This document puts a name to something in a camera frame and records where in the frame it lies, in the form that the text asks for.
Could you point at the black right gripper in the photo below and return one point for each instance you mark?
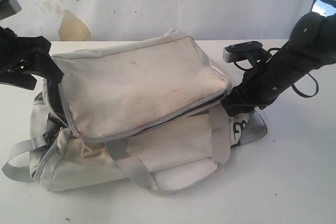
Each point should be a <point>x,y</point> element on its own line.
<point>259,88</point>

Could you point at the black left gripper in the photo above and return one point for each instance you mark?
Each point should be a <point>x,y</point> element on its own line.
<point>31,53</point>

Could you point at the white canvas duffel bag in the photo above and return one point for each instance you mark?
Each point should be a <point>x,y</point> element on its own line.
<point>148,111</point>

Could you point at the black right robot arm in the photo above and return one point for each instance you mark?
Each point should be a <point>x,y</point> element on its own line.
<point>311,45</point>

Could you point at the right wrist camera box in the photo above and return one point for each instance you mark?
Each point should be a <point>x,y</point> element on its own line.
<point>252,51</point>

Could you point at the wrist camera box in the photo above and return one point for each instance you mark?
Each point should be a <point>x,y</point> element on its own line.
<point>9,8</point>
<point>252,51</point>

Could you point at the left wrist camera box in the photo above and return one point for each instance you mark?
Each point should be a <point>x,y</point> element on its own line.
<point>9,8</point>

